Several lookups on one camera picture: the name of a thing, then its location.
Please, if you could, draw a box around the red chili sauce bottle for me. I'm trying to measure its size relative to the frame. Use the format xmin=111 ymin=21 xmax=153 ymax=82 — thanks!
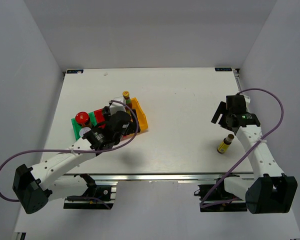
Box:
xmin=122 ymin=90 xmax=133 ymax=109

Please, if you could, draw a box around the small yellow label bottle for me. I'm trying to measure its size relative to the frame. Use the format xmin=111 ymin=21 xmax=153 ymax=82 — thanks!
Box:
xmin=217 ymin=134 xmax=235 ymax=154

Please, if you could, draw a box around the silver lid jar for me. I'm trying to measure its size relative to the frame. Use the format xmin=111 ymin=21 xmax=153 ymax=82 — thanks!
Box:
xmin=79 ymin=127 xmax=91 ymax=138

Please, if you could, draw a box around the red lid sauce jar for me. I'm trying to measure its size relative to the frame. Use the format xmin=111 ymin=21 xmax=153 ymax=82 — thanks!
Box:
xmin=74 ymin=111 xmax=92 ymax=128

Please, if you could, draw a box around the white spice jar black lid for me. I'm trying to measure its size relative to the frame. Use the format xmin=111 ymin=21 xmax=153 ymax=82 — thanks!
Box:
xmin=101 ymin=106 xmax=112 ymax=121

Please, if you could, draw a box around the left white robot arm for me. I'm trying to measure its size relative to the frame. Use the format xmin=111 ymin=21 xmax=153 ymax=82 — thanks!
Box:
xmin=12 ymin=109 xmax=140 ymax=214

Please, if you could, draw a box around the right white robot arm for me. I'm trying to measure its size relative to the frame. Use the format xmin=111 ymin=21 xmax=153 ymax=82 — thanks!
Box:
xmin=211 ymin=94 xmax=298 ymax=214

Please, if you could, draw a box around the yellow plastic bin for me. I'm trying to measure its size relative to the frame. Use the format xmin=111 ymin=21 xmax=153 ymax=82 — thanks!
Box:
xmin=131 ymin=97 xmax=148 ymax=132

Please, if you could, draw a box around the red plastic bin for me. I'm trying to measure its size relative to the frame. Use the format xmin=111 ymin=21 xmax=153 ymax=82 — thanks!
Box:
xmin=93 ymin=107 xmax=128 ymax=140

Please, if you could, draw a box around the right blue table label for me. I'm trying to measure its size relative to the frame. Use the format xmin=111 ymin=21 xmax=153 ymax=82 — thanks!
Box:
xmin=214 ymin=67 xmax=233 ymax=72

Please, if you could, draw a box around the blue table label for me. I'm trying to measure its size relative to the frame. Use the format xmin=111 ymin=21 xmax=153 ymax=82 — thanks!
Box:
xmin=66 ymin=69 xmax=84 ymax=74
xmin=214 ymin=67 xmax=233 ymax=72

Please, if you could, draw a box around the green plastic bin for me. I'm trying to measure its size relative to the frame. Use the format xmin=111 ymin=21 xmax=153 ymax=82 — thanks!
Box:
xmin=71 ymin=112 xmax=97 ymax=141

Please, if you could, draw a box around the left blue table label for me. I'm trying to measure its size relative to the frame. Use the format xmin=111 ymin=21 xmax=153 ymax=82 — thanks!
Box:
xmin=66 ymin=69 xmax=84 ymax=74

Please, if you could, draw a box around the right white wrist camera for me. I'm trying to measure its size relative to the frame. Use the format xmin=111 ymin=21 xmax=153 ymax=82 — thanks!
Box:
xmin=240 ymin=94 xmax=251 ymax=108

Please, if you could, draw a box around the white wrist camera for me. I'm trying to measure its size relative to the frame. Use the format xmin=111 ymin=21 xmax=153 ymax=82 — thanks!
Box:
xmin=109 ymin=96 xmax=126 ymax=115
xmin=240 ymin=94 xmax=251 ymax=108

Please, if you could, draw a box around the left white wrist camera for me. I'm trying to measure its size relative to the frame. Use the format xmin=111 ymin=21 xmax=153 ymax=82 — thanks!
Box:
xmin=109 ymin=96 xmax=126 ymax=115

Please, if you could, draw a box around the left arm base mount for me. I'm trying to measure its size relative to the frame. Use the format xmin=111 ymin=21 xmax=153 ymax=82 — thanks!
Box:
xmin=63 ymin=173 xmax=116 ymax=210

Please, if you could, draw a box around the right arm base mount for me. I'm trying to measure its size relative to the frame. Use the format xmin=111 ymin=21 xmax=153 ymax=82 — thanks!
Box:
xmin=193 ymin=173 xmax=248 ymax=213

